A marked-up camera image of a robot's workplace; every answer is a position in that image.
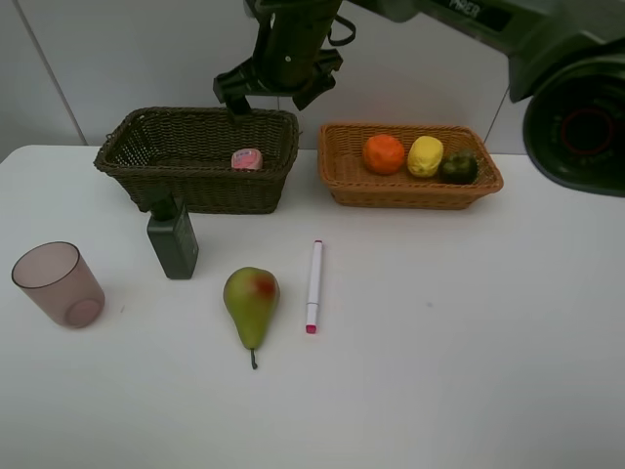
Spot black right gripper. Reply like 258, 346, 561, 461
213, 14, 341, 123

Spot pink lotion bottle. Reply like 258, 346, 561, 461
230, 149, 263, 170

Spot orange mandarin fruit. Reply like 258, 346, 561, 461
362, 134, 405, 175

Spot yellow lemon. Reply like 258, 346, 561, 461
406, 136, 444, 178

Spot white pink marker pen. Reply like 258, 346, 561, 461
306, 239, 323, 335

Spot green red pear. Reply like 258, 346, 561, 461
223, 267, 280, 370

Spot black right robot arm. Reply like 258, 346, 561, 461
213, 0, 624, 196

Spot dark brown wicker basket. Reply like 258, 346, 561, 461
95, 107, 299, 215

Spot orange wicker basket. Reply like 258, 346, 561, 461
317, 122, 504, 210

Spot dark green pump bottle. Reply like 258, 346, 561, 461
146, 187, 199, 280

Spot translucent pink plastic cup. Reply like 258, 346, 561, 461
11, 241, 105, 328

